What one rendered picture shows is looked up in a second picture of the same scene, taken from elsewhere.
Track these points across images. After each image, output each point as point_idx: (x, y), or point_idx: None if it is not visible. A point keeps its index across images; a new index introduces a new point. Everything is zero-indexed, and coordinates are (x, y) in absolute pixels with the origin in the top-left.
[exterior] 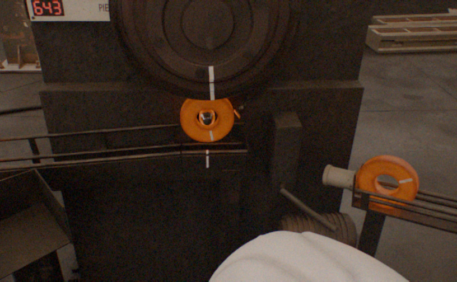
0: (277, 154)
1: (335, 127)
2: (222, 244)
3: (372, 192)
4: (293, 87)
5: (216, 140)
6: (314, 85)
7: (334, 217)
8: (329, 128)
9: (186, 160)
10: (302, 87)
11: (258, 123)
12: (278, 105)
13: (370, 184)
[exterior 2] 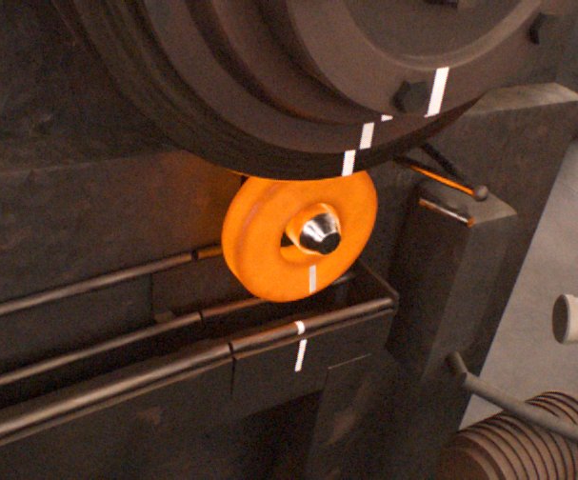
0: (457, 293)
1: (519, 197)
2: None
3: None
4: (466, 112)
5: (322, 288)
6: (499, 102)
7: (566, 410)
8: (508, 202)
9: (246, 368)
10: (484, 110)
11: (379, 216)
12: (429, 163)
13: None
